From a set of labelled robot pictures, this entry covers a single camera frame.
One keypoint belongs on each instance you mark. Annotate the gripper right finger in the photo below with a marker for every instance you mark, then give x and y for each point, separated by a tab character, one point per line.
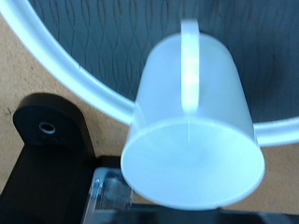
249	218

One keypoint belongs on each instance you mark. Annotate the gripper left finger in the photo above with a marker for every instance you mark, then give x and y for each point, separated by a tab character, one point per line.
146	217

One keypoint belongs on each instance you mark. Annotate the white ceramic mug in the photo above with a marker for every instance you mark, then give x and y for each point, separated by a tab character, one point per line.
193	161

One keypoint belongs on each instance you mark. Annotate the black Keurig coffee machine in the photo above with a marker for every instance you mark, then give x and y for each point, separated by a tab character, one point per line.
46	161

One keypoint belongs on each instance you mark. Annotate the white two-tier turntable stand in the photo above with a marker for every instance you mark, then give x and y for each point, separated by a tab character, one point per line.
93	37

